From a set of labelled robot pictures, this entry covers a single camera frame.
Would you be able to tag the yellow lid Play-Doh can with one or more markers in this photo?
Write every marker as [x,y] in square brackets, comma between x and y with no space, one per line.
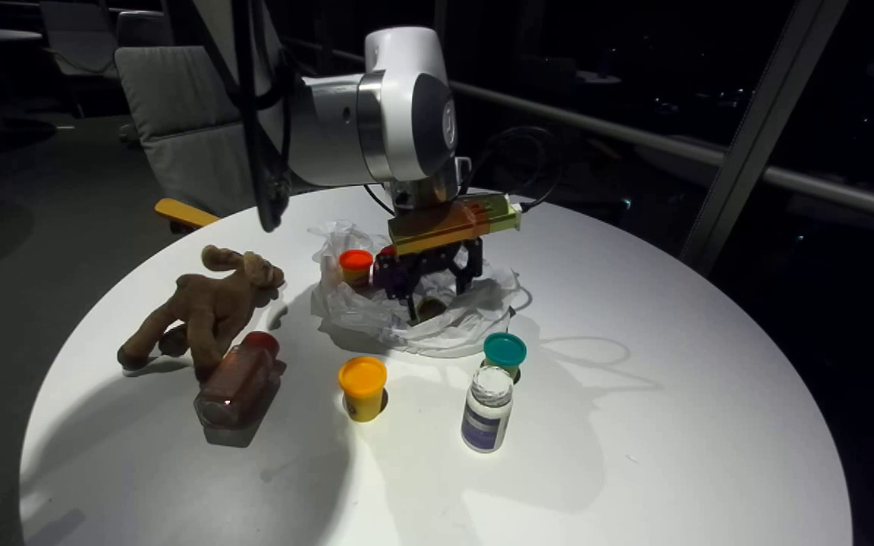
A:
[362,388]

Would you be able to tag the grey background chair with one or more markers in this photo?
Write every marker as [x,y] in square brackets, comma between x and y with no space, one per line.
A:
[79,36]

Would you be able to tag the brown spice bottle red cap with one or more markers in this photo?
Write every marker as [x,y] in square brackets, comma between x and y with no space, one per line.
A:
[241,382]

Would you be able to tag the brown plush moose toy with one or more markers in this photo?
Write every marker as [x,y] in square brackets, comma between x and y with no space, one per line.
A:
[211,304]

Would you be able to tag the orange lid Play-Doh can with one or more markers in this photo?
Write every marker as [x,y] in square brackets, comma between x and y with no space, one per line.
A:
[355,264]

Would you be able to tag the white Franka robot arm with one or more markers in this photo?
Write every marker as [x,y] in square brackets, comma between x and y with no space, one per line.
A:
[386,111]

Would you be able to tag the grey slanted window pillar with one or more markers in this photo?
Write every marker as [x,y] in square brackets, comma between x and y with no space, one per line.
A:
[759,122]

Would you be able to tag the grey metal railing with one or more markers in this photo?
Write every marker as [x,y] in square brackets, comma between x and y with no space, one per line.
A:
[680,151]

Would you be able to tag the white translucent plastic bag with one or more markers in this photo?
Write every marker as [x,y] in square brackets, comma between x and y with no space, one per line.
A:
[355,307]

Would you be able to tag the grey chair with yellow armrests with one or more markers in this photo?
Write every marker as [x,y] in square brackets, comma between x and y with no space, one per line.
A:
[191,122]

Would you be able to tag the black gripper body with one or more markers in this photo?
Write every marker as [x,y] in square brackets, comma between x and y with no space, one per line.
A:
[433,264]

